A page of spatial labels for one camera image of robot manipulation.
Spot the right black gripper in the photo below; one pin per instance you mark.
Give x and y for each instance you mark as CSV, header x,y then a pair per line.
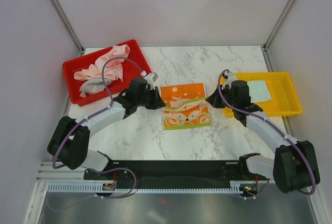
x,y
213,100

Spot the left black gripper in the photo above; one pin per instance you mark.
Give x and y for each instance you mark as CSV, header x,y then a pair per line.
x,y
157,102

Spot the cream orange-dotted towel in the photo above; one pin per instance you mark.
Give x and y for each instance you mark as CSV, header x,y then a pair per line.
x,y
186,107

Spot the mint green towel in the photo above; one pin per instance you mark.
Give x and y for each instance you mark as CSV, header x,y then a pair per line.
x,y
258,91

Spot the grey towel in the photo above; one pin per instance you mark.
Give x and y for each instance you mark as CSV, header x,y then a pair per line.
x,y
91,86

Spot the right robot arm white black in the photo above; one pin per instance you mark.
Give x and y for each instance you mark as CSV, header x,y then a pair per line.
x,y
294,166

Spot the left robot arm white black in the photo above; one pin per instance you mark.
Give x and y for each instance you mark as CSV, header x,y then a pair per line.
x,y
69,144

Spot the yellow plastic bin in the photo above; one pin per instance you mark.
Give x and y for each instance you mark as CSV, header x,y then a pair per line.
x,y
284,102

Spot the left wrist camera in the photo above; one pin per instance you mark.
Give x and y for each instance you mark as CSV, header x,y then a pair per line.
x,y
150,78

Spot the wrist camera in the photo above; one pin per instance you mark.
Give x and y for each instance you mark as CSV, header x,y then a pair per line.
x,y
150,78
229,77

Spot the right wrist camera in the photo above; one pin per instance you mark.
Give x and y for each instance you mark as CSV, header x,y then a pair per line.
x,y
229,77

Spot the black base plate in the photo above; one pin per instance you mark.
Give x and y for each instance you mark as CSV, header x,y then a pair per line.
x,y
185,173

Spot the white slotted cable duct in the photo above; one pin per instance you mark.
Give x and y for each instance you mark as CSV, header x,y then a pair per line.
x,y
233,188

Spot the right aluminium frame post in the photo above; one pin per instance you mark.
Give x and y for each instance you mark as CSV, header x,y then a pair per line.
x,y
286,10

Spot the aluminium frame post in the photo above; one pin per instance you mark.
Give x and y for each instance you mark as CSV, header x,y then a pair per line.
x,y
66,23
286,10

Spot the left aluminium frame post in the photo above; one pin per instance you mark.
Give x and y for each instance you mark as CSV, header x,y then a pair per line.
x,y
66,23

